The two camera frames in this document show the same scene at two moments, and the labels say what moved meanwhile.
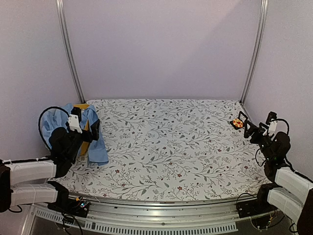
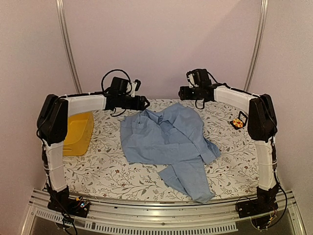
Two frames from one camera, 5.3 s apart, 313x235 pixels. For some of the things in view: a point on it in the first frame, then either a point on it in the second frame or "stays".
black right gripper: (247, 133) to (184, 95)
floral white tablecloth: (168, 150) stays
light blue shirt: (54, 117) to (172, 135)
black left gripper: (95, 132) to (141, 106)
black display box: (236, 128) stays
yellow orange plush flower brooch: (237, 123) stays
